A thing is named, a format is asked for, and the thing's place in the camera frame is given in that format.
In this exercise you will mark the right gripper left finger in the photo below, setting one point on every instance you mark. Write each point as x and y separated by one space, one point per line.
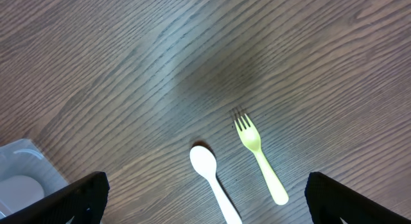
82 202

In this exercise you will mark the white spoon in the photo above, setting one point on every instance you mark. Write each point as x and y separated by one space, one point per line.
204 163

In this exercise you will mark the yellow fork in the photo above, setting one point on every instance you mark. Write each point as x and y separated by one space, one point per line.
251 139

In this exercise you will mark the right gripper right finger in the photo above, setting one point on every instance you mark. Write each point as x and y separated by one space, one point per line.
332 202

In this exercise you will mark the white bowl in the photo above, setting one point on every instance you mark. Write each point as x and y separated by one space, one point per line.
18 192

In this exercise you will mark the clear plastic container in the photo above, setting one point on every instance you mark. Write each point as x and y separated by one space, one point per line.
23 158

